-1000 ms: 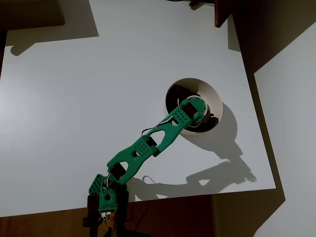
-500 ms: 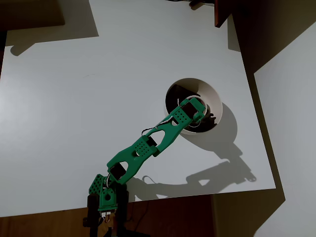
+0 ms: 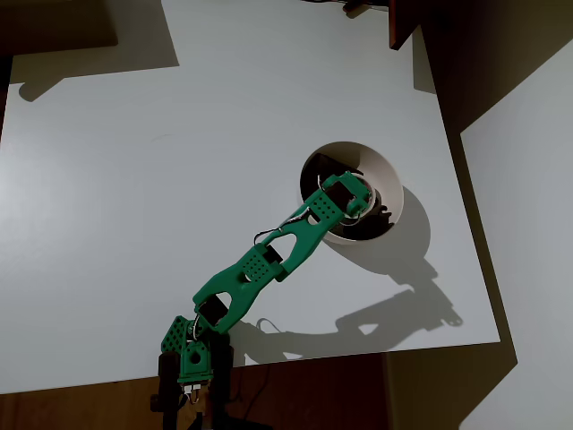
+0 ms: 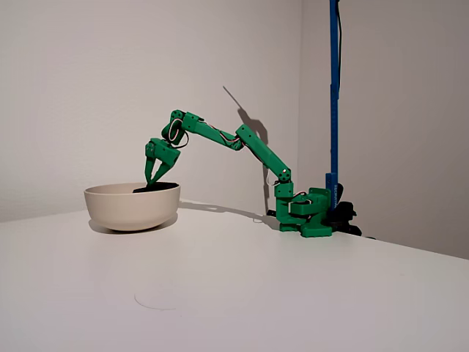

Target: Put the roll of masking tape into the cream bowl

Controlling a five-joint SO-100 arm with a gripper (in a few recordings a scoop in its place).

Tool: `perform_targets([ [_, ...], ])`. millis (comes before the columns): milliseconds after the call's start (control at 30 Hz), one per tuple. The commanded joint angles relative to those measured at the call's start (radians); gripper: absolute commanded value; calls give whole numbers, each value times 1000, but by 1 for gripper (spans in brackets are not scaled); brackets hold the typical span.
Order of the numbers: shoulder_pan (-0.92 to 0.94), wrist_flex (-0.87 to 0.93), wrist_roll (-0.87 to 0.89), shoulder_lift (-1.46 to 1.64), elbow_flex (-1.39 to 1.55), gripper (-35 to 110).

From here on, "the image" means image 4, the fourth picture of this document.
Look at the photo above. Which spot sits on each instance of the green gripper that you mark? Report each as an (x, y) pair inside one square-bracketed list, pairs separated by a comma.
[(163, 152)]

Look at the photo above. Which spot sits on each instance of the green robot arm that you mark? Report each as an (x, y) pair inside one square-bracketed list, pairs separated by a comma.
[(264, 150)]

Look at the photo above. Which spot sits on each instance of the dark cloth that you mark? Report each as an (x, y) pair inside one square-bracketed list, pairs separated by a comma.
[(161, 186)]

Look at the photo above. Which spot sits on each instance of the beige bowl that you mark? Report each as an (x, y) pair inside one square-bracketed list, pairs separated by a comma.
[(128, 209)]

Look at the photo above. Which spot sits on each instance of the black clamp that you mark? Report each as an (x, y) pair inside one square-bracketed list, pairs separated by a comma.
[(346, 212), (273, 213)]

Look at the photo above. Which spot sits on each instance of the blue pole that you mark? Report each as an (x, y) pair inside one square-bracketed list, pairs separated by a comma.
[(333, 110)]

